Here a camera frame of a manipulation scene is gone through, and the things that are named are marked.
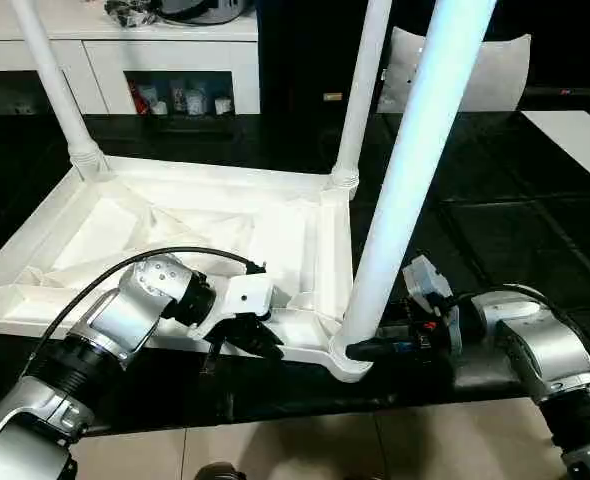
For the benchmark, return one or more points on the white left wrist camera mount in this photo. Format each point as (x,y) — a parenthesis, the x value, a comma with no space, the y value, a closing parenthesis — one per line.
(243,298)

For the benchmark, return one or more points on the dark grey helmet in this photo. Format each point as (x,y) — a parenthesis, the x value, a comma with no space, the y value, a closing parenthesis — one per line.
(205,8)

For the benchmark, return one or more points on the white cabinet with glass doors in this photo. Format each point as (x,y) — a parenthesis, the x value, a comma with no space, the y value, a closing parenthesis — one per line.
(95,55)

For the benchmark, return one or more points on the black work mat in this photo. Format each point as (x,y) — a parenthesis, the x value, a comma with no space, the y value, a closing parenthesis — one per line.
(515,220)

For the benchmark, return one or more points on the white plastic table leg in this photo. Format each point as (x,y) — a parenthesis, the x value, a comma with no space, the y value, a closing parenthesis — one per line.
(415,160)
(360,80)
(55,80)

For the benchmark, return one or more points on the dark clutter pile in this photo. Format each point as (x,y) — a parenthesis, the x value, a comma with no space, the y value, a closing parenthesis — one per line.
(130,12)

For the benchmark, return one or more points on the black cabinet with gold label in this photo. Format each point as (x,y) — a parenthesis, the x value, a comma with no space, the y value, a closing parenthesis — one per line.
(305,55)

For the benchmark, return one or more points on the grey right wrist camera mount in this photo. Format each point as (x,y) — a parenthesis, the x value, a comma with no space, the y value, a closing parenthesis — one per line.
(427,280)

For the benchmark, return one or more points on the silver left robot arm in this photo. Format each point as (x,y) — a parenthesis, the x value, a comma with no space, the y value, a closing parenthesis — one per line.
(105,330)

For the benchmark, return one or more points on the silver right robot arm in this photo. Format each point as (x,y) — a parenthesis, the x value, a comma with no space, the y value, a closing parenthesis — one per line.
(535,350)

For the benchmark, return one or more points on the white plastic table top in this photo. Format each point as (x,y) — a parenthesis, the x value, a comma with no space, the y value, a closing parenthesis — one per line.
(175,220)

